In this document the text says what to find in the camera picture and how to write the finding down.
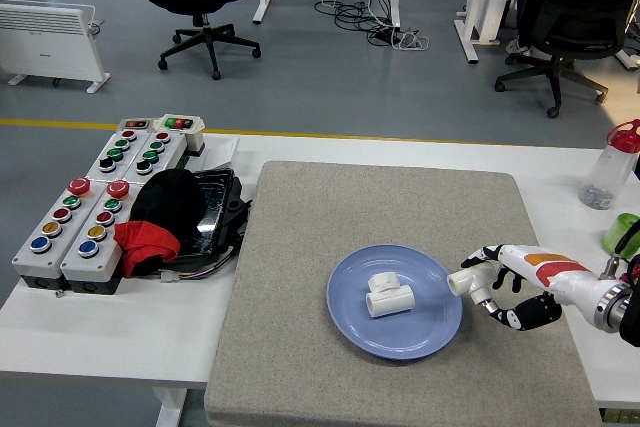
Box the white paper sheet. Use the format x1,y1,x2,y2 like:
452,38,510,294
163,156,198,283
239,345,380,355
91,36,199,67
199,138,241,171

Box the white table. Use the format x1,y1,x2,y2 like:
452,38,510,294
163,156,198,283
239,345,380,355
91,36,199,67
0,132,640,427

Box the four-button control box black knob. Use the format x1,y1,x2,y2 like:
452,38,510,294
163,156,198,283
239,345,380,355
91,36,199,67
85,128,151,183
122,130,187,184

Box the glossy black case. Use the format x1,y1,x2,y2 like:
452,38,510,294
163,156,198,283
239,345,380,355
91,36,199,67
164,168,254,268

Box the green tape roll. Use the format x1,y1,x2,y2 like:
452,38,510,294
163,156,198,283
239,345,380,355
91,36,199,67
601,213,640,256

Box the clear bottle red cap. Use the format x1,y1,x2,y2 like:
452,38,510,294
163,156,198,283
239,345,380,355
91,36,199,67
578,119,640,211

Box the red cloth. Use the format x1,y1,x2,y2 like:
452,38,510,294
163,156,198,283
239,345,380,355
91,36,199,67
113,220,182,278

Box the person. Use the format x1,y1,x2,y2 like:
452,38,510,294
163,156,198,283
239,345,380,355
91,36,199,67
504,0,561,56

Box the white connector coloured wires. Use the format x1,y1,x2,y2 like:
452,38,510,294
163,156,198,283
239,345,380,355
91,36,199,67
159,266,236,284

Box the blue round plate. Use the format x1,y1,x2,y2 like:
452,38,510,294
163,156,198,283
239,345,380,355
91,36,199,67
326,244,464,361

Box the five-button control box red mushroom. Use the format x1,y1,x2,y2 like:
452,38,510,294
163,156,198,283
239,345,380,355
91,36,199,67
59,180,132,296
11,177,94,291

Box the white plastic tee pipe fitting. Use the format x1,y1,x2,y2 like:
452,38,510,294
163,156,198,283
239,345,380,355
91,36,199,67
363,271,416,319

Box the white desk frame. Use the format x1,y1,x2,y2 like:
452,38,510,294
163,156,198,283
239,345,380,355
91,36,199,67
453,0,516,66

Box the black cloth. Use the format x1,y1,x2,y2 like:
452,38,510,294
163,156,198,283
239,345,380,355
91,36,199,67
129,169,206,248

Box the grey-brown mat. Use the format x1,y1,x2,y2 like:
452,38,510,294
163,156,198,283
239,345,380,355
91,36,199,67
203,160,604,427

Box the black mesh office chair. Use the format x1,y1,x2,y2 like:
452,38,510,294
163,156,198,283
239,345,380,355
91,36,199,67
493,0,640,119

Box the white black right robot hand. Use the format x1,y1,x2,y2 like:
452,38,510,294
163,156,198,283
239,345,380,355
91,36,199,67
460,242,614,332

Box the white panel heater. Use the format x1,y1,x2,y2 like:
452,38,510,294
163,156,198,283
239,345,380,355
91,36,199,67
0,0,111,95

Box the cream green red switch box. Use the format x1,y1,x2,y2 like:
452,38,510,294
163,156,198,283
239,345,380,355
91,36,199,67
152,114,207,156

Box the white tee fitting metal thread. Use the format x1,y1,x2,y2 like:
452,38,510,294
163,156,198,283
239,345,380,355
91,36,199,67
446,262,496,306

